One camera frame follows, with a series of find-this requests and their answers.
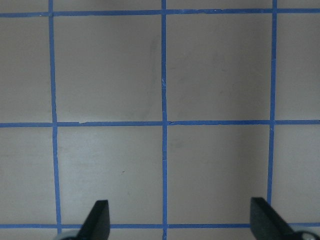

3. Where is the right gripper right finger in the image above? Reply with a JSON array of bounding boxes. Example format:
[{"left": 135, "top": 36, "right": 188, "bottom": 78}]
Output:
[{"left": 249, "top": 197, "right": 296, "bottom": 240}]

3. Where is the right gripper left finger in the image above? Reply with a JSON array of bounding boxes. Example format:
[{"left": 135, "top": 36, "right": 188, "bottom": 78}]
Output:
[{"left": 77, "top": 200, "right": 111, "bottom": 240}]

